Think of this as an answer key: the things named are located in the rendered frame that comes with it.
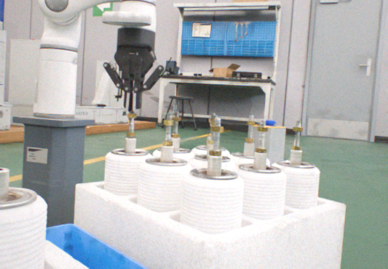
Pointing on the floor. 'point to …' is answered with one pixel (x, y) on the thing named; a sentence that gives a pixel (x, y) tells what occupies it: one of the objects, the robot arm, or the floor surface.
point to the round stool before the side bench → (182, 108)
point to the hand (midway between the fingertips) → (132, 102)
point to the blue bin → (89, 249)
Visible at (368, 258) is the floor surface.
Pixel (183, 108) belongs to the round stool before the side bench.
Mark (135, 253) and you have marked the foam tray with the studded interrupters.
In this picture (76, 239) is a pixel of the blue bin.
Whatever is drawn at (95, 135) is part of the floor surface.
